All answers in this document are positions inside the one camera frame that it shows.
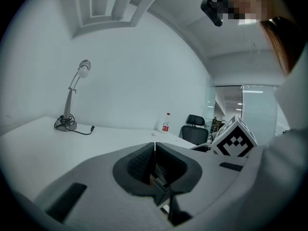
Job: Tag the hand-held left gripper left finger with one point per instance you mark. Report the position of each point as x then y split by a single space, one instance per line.
96 191

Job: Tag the frosted glass partition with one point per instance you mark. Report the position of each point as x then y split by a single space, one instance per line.
258 112

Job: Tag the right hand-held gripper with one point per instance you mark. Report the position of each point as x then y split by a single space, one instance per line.
234 141

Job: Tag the plastic bottle with red label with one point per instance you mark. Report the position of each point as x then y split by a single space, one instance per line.
166 124

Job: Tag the black head-worn camera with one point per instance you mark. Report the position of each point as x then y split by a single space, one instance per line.
211 11

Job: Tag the black office chair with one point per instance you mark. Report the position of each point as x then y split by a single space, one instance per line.
193 133

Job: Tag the silver desk lamp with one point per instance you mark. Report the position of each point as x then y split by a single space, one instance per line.
68 105

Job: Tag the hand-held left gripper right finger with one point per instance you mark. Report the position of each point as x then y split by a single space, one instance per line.
207 182

